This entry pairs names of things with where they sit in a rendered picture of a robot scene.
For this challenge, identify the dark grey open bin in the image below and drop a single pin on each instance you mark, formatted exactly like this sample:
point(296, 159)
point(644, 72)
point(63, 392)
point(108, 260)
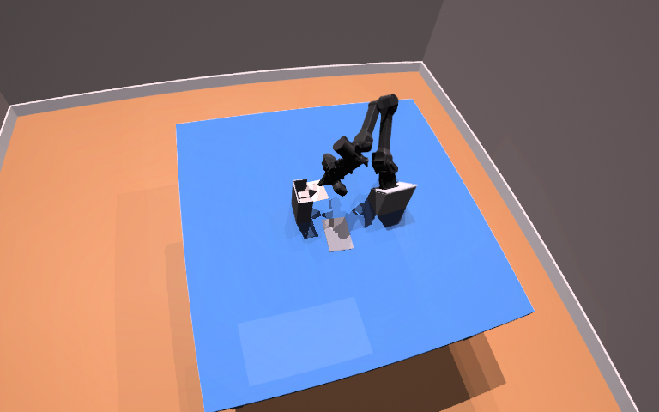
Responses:
point(302, 211)

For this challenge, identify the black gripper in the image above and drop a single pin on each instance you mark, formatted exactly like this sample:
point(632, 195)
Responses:
point(335, 181)

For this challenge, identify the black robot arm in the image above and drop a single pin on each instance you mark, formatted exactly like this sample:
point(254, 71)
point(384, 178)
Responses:
point(382, 160)

